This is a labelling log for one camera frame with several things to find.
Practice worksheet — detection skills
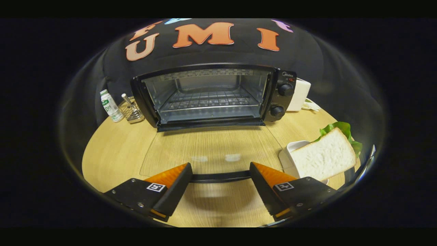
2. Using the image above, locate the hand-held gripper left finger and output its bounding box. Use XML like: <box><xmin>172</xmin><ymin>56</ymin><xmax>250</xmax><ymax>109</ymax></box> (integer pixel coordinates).
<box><xmin>103</xmin><ymin>162</ymin><xmax>194</xmax><ymax>222</ymax></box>

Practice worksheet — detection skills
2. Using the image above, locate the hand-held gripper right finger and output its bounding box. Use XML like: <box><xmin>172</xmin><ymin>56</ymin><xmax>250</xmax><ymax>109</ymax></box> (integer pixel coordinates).
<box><xmin>249</xmin><ymin>162</ymin><xmax>339</xmax><ymax>221</ymax></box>

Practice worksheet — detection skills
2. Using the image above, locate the bread and lettuce sandwich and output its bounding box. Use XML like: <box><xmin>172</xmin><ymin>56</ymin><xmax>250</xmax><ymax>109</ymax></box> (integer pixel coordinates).
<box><xmin>290</xmin><ymin>122</ymin><xmax>363</xmax><ymax>181</ymax></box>

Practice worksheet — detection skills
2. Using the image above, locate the black toaster oven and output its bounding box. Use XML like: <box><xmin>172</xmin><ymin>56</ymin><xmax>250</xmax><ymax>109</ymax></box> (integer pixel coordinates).
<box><xmin>131</xmin><ymin>63</ymin><xmax>297</xmax><ymax>183</ymax></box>

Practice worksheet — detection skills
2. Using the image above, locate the white pop-up toaster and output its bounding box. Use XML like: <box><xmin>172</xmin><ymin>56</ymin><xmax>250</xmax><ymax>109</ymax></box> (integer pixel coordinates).
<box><xmin>287</xmin><ymin>78</ymin><xmax>312</xmax><ymax>112</ymax></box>

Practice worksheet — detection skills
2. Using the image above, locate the white slotted tray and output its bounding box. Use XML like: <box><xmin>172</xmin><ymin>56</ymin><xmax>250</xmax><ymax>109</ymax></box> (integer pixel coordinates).
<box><xmin>278</xmin><ymin>140</ymin><xmax>330</xmax><ymax>186</ymax></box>

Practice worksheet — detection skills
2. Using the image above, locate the small white dish with greens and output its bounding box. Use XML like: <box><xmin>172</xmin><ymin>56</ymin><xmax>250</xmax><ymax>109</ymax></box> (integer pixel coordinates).
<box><xmin>302</xmin><ymin>98</ymin><xmax>322</xmax><ymax>112</ymax></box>

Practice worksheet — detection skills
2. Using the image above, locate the white bottle with green label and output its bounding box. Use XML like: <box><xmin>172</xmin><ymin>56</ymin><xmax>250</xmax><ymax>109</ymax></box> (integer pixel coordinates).
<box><xmin>100</xmin><ymin>89</ymin><xmax>124</xmax><ymax>123</ymax></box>

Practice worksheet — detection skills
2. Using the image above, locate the black backdrop cloth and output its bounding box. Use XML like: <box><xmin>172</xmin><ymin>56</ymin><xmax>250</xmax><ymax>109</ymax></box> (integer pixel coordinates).
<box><xmin>61</xmin><ymin>19</ymin><xmax>386</xmax><ymax>144</ymax></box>

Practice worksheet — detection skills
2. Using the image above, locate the wire mesh holder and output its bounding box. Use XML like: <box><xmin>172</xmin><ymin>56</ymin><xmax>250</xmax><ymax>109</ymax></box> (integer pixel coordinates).
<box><xmin>118</xmin><ymin>97</ymin><xmax>145</xmax><ymax>124</ymax></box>

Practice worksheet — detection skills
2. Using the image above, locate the white-handled utensil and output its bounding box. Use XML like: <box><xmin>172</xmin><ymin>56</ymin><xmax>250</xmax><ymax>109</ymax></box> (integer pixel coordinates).
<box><xmin>121</xmin><ymin>93</ymin><xmax>134</xmax><ymax>110</ymax></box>

